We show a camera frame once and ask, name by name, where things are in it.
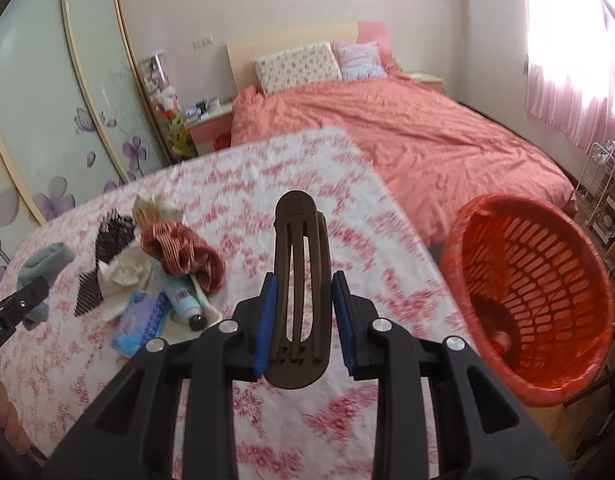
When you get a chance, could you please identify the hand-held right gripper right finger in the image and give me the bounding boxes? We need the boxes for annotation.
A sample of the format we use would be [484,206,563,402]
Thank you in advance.
[332,270,571,480]

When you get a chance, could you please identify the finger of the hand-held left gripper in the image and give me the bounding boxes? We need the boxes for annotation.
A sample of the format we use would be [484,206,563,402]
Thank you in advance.
[0,276,50,356]

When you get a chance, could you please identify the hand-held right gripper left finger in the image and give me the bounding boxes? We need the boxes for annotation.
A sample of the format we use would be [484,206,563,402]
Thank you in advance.
[42,272,280,480]

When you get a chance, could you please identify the green sock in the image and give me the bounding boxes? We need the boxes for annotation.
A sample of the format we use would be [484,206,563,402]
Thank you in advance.
[17,242,75,331]

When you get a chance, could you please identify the beige tissue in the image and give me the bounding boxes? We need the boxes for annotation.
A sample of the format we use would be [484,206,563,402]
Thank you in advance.
[97,247,155,321]

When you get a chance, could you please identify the brown hair clip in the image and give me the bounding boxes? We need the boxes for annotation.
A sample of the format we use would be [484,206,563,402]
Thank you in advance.
[264,190,333,390]

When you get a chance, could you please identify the red plastic basket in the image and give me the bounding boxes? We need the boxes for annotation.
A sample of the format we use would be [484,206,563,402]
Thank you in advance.
[441,193,615,408]

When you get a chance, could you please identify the person's left hand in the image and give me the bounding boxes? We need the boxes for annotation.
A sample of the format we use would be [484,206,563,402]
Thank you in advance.
[0,365,33,456]

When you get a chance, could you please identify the pale blue lotion tube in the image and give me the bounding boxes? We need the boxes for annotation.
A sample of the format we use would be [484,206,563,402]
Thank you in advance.
[164,275,210,332]

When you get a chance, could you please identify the black lace cloth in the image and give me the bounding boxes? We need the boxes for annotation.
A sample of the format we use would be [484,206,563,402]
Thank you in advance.
[94,214,138,266]

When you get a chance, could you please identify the red striped cloth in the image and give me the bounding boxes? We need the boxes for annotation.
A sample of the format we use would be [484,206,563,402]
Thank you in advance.
[140,220,225,295]

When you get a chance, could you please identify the blue tissue packet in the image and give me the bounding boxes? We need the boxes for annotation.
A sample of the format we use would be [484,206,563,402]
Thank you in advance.
[110,289,170,358]

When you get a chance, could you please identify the pink floral tablecloth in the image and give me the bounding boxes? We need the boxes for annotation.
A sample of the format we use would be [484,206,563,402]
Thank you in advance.
[0,126,481,480]

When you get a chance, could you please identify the bed with pink duvet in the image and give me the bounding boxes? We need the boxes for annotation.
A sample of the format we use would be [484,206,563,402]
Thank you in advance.
[230,72,578,246]

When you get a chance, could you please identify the pink and white nightstand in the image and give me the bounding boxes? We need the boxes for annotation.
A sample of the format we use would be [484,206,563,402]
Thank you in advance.
[187,102,234,157]

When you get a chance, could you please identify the colourful plush toy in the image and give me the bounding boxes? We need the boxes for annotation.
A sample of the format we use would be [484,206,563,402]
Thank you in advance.
[160,110,195,161]

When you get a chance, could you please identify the floral glass wardrobe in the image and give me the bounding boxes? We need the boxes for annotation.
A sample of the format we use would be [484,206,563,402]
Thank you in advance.
[0,0,170,306]

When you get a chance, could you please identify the boxed stuffed toys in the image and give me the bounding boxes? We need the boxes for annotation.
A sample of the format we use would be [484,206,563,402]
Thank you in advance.
[138,51,180,113]

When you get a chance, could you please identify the floral pillow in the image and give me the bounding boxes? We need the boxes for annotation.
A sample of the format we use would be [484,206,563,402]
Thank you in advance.
[254,42,343,96]

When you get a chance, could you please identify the cream nightstand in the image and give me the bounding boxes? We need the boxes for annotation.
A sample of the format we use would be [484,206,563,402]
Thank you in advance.
[407,72,444,93]

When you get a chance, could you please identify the pink striped pillow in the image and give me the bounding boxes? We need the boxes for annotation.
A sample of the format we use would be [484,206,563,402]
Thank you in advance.
[332,41,388,82]

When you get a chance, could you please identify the cream and pink headboard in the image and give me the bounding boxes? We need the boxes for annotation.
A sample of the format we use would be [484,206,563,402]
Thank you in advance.
[226,21,393,93]

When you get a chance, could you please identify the pink curtain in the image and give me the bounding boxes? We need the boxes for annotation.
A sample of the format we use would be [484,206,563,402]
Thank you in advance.
[520,0,615,153]

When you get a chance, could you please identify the white wire rack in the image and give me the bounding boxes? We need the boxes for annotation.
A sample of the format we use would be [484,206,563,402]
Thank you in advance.
[575,140,615,241]

